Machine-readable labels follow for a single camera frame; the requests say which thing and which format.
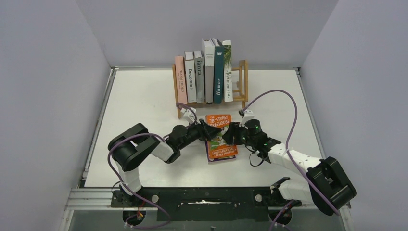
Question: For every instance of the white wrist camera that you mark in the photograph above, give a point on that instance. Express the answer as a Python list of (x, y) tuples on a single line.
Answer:
[(189, 115), (246, 115)]

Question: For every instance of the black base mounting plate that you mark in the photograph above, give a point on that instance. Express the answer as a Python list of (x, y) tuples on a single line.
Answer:
[(214, 204)]

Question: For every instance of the wooden book rack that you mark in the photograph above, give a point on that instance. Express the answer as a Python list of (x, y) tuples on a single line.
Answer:
[(240, 95)]

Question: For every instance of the pink Warm Chord book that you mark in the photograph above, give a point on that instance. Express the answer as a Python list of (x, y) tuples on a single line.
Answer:
[(180, 80)]

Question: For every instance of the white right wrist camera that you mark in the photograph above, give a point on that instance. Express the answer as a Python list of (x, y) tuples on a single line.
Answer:
[(246, 115)]

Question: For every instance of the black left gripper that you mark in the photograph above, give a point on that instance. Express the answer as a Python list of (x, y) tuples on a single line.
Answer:
[(205, 131)]

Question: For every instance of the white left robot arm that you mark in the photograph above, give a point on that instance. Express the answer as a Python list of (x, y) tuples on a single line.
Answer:
[(132, 147)]

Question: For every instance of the grey magazine-style book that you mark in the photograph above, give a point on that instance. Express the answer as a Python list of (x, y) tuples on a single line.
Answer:
[(199, 73)]

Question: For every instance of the white booklet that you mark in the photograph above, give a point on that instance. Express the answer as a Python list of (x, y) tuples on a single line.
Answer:
[(228, 88)]

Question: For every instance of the purple book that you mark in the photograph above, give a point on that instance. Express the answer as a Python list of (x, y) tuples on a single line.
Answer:
[(217, 160)]

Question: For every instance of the large grey white book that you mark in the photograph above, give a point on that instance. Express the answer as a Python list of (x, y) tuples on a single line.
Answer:
[(208, 50)]

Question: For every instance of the teal book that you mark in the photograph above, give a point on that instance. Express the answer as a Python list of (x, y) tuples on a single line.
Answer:
[(218, 71)]

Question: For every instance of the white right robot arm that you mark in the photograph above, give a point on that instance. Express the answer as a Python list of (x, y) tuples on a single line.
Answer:
[(325, 183)]

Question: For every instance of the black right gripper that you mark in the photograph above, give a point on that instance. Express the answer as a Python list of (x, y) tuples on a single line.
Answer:
[(235, 133)]

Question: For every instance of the brown Decorate Furniture book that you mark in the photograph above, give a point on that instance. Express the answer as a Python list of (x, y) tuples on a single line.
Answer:
[(190, 77)]

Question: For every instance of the orange Treehouse book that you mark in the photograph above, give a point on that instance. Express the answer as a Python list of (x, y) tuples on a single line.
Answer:
[(217, 146)]

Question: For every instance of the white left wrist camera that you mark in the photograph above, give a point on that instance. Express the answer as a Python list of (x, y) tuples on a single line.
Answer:
[(189, 115)]

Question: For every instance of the aluminium frame rail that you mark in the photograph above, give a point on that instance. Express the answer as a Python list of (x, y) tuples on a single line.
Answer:
[(93, 198)]

